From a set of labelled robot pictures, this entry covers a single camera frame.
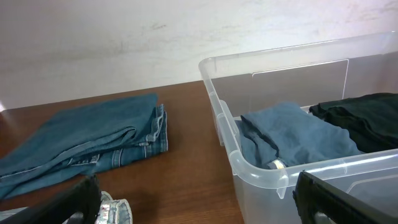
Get small blue denim shorts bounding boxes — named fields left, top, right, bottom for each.
left=236, top=103, right=362, bottom=169

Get clear plastic storage container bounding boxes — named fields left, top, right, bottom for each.
left=198, top=31, right=397, bottom=223

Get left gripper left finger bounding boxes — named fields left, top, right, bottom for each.
left=1, top=175, right=101, bottom=224

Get dark blue folded jeans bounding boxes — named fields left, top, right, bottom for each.
left=1, top=94, right=169, bottom=199

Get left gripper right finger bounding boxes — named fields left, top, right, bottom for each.
left=293, top=171, right=397, bottom=224

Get black garment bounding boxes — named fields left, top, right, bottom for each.
left=309, top=93, right=397, bottom=153

